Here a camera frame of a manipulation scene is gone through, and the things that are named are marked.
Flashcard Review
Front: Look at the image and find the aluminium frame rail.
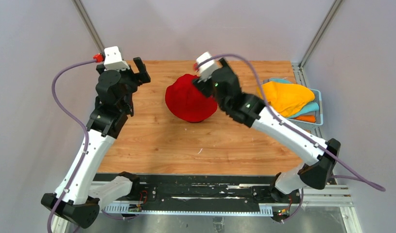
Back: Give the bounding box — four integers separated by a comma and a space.
53, 184, 362, 233

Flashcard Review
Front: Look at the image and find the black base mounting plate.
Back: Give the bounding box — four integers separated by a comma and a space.
104, 174, 300, 216

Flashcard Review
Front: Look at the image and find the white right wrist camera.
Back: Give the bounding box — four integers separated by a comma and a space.
195, 51, 220, 81

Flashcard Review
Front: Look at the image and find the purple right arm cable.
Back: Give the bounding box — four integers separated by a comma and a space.
193, 53, 386, 222

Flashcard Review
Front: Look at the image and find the light blue plastic basket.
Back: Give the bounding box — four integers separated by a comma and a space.
257, 78, 323, 131

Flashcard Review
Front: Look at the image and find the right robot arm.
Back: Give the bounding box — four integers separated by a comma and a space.
193, 59, 341, 202

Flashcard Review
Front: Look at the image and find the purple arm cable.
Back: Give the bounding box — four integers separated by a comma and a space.
193, 53, 386, 222
47, 54, 105, 233

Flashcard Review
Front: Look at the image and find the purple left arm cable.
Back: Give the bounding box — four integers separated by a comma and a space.
47, 54, 105, 233

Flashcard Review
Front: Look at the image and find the light blue bucket hat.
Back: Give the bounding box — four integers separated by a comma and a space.
269, 78, 319, 118

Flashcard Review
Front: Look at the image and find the yellow bucket hat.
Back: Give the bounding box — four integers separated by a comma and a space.
261, 81, 315, 118

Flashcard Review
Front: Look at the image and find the orange hat in basket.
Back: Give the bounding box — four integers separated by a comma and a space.
293, 115, 316, 123

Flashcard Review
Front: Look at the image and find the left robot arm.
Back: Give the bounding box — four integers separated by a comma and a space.
41, 54, 151, 229

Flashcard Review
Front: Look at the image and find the red bucket hat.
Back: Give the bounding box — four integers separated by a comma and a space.
165, 74, 218, 123

